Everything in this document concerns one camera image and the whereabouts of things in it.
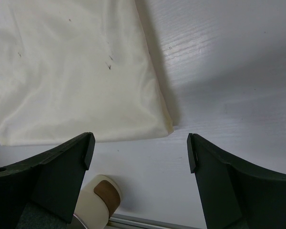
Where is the aluminium front rail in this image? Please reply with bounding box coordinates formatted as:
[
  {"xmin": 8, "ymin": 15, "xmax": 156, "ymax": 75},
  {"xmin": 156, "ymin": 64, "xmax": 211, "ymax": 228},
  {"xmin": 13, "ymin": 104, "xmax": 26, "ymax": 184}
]
[{"xmin": 107, "ymin": 213, "xmax": 206, "ymax": 229}]

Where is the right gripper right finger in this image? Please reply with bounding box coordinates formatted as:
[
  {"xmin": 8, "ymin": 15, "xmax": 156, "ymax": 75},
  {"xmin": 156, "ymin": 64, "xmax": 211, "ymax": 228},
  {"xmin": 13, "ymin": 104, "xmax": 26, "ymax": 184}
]
[{"xmin": 187, "ymin": 134, "xmax": 286, "ymax": 229}]

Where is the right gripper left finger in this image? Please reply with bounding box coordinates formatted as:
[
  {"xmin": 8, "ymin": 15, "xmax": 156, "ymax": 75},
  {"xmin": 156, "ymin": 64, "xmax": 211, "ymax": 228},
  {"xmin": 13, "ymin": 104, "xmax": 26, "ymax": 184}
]
[{"xmin": 0, "ymin": 132, "xmax": 95, "ymax": 229}]

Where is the metal cup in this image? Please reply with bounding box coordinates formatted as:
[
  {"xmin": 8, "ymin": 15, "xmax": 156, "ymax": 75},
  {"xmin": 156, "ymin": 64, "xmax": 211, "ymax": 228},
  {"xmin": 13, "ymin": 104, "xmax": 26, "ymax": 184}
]
[{"xmin": 73, "ymin": 175, "xmax": 122, "ymax": 229}]

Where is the cream cloth napkin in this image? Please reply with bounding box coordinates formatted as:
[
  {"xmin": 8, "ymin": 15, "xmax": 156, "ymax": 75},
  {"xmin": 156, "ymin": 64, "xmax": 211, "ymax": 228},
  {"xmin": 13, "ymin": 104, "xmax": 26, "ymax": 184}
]
[{"xmin": 0, "ymin": 0, "xmax": 174, "ymax": 146}]

